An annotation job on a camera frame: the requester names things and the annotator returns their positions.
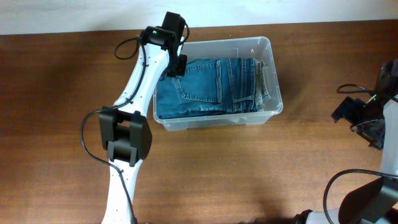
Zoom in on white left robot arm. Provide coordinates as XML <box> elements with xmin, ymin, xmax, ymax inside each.
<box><xmin>99</xmin><ymin>12</ymin><xmax>188</xmax><ymax>223</ymax></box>

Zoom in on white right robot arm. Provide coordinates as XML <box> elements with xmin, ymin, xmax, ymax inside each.
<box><xmin>292</xmin><ymin>60</ymin><xmax>397</xmax><ymax>224</ymax></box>

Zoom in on clear plastic storage bin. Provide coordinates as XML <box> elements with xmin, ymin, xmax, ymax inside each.
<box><xmin>153</xmin><ymin>36</ymin><xmax>283</xmax><ymax>131</ymax></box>

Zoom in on dark blue jeans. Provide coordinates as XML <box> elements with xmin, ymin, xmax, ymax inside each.
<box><xmin>156</xmin><ymin>58</ymin><xmax>257</xmax><ymax>119</ymax></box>

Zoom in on light blue jeans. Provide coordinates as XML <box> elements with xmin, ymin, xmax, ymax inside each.
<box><xmin>255</xmin><ymin>60</ymin><xmax>271</xmax><ymax>112</ymax></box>

